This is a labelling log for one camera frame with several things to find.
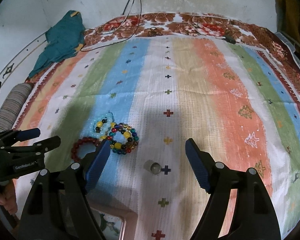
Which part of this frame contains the white wire rack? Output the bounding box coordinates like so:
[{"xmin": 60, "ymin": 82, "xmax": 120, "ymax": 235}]
[{"xmin": 275, "ymin": 31, "xmax": 300, "ymax": 78}]

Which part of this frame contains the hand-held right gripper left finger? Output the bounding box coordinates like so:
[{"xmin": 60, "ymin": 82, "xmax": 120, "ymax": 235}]
[{"xmin": 19, "ymin": 139, "xmax": 112, "ymax": 240}]

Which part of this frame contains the clear plastic box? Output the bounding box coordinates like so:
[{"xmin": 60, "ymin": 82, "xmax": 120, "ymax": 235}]
[{"xmin": 90, "ymin": 204, "xmax": 138, "ymax": 240}]

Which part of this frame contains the multicolored bead bracelet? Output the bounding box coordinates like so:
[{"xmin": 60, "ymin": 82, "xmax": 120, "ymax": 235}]
[{"xmin": 105, "ymin": 122, "xmax": 140, "ymax": 157}]

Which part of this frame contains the dark red bead bracelet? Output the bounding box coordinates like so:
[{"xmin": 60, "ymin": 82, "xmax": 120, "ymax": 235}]
[{"xmin": 70, "ymin": 136, "xmax": 101, "ymax": 163}]

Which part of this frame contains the teal cloth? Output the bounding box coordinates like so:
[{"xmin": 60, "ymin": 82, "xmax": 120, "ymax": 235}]
[{"xmin": 29, "ymin": 10, "xmax": 86, "ymax": 79}]

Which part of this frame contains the black power adapter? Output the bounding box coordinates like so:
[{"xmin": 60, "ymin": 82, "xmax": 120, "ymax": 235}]
[{"xmin": 221, "ymin": 34, "xmax": 237, "ymax": 44}]

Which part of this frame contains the striped rolled pillow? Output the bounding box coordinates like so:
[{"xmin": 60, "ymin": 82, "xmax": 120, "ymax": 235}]
[{"xmin": 0, "ymin": 82, "xmax": 33, "ymax": 133}]

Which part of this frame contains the light blue bead bracelet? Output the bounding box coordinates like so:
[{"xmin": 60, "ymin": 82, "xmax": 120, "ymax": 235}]
[{"xmin": 90, "ymin": 114, "xmax": 117, "ymax": 141}]

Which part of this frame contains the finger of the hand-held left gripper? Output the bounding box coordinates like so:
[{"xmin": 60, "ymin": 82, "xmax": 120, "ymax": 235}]
[
  {"xmin": 0, "ymin": 135, "xmax": 62, "ymax": 158},
  {"xmin": 0, "ymin": 127, "xmax": 41, "ymax": 144}
]

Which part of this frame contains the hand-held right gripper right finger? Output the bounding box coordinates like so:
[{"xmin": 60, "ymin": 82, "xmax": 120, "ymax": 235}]
[{"xmin": 185, "ymin": 138, "xmax": 282, "ymax": 240}]

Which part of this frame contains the person's left hand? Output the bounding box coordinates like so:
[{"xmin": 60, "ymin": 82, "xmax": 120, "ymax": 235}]
[{"xmin": 0, "ymin": 179, "xmax": 18, "ymax": 216}]

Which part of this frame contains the clear glass bead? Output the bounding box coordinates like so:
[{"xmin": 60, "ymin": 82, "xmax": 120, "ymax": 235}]
[{"xmin": 144, "ymin": 162, "xmax": 162, "ymax": 176}]

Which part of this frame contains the colorful striped mat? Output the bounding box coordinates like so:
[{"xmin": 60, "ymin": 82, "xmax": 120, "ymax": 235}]
[{"xmin": 14, "ymin": 36, "xmax": 300, "ymax": 240}]

